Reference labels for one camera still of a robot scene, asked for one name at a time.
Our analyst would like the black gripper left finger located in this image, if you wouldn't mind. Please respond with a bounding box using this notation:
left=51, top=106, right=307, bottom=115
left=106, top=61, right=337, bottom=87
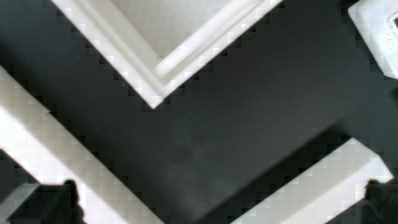
left=0, top=180, right=84, bottom=224

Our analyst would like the white cabinet body box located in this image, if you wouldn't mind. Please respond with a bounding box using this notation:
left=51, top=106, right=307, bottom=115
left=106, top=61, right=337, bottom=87
left=51, top=0, right=282, bottom=107

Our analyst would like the white cabinet top block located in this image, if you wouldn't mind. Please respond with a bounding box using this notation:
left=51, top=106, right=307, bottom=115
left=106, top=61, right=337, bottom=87
left=347, top=0, right=398, bottom=79

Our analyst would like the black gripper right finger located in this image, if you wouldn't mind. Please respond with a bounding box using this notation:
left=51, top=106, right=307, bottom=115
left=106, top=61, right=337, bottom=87
left=362, top=180, right=398, bottom=224

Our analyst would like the white U-shaped obstacle fence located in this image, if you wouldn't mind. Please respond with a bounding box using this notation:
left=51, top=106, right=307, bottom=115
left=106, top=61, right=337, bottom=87
left=0, top=67, right=392, bottom=224

